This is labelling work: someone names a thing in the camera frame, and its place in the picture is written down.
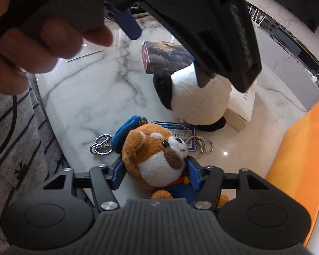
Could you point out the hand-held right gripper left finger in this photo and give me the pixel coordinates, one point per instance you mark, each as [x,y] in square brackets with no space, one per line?
[118,174]

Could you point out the white router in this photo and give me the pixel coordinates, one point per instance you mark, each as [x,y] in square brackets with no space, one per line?
[255,16]

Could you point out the brown dog plush toy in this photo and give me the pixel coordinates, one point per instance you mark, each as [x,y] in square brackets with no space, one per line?
[154,162]

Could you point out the black television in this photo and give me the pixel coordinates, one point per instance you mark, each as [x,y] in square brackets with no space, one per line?
[287,0]

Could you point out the silver keyring clasp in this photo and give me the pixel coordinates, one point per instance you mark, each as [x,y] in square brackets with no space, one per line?
[203,146]
[105,143]

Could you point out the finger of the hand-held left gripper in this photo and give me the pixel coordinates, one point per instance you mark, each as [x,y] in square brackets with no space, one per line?
[130,26]
[199,69]

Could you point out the orange board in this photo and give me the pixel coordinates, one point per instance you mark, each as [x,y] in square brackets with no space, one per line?
[303,164]

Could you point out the dark printed card box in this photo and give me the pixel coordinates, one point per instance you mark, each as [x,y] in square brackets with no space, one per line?
[159,55]

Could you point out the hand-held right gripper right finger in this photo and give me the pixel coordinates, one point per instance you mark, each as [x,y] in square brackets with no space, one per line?
[192,174]

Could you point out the black and white panda plush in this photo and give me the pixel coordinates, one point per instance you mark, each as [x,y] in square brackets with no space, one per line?
[196,101]

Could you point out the person's left hand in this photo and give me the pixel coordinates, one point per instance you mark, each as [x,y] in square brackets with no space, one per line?
[42,50]

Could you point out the grey patterned blanket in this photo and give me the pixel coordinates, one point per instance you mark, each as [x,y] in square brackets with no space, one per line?
[16,143]

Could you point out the blue and white card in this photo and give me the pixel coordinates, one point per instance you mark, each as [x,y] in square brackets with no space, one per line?
[189,130]

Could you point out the white paper box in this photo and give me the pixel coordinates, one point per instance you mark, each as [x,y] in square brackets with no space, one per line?
[242,106]

